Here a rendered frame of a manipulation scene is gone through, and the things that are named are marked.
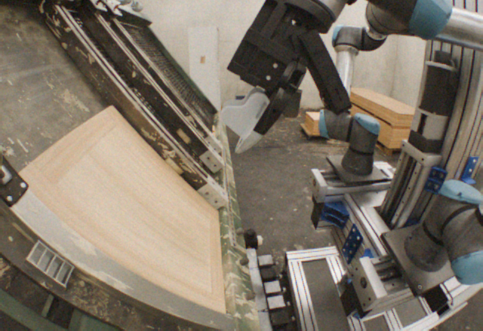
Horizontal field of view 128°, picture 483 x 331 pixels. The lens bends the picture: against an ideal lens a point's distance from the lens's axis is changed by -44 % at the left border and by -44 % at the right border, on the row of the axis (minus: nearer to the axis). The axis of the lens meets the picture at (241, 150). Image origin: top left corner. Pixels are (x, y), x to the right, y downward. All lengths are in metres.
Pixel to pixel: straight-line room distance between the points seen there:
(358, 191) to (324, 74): 0.79
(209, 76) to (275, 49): 4.26
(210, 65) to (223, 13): 1.95
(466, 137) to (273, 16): 0.66
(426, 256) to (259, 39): 0.62
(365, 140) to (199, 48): 3.98
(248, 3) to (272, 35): 5.74
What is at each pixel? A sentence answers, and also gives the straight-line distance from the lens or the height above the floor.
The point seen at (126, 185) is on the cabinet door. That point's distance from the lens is 0.55.
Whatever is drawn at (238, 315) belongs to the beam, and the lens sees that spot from 0.62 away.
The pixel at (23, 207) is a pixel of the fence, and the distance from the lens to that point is 0.38.
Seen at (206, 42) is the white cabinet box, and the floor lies 1.72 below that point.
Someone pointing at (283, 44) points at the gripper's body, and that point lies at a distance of 0.26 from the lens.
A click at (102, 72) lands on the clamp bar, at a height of 1.46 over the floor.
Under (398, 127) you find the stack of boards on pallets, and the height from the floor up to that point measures 0.54.
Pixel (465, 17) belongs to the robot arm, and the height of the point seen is 1.61.
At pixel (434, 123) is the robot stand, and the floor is 1.35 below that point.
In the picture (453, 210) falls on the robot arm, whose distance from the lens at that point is 0.56.
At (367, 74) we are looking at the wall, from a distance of 7.07.
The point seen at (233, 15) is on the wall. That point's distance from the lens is 5.91.
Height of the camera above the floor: 1.48
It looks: 26 degrees down
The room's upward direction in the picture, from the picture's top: straight up
